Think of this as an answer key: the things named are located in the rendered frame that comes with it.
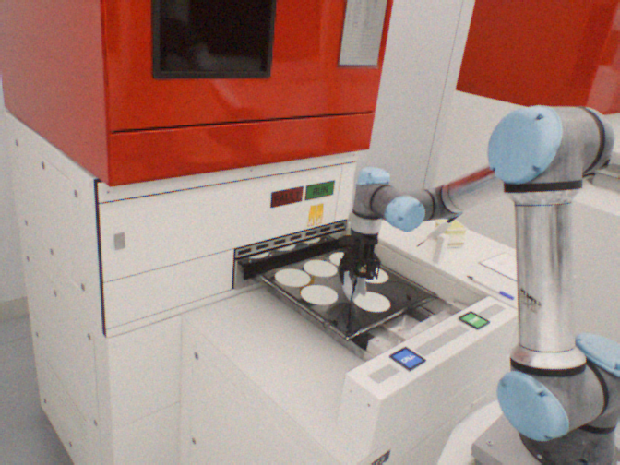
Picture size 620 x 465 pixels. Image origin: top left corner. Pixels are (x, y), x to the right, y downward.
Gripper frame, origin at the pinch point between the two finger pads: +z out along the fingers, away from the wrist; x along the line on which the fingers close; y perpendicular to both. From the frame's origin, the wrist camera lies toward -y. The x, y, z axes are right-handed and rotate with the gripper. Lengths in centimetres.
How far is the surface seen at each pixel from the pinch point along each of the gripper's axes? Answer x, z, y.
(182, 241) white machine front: -43.6, -11.6, -8.6
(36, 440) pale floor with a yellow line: -95, 92, -50
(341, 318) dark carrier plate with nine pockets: -4.6, 2.0, 8.1
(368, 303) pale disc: 4.8, 1.8, 1.6
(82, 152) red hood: -65, -34, -7
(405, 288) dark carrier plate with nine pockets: 18.8, 2.0, -5.7
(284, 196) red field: -15.1, -18.5, -23.7
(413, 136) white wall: 149, 25, -282
